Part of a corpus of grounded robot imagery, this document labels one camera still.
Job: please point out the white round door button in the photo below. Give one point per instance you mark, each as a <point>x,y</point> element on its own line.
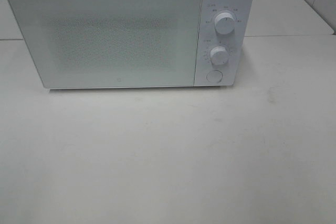
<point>214,76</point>

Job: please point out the white microwave knob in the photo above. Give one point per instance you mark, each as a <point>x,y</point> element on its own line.
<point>224,23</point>
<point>219,56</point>

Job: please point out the white microwave door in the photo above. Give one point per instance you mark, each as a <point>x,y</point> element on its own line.
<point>110,43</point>

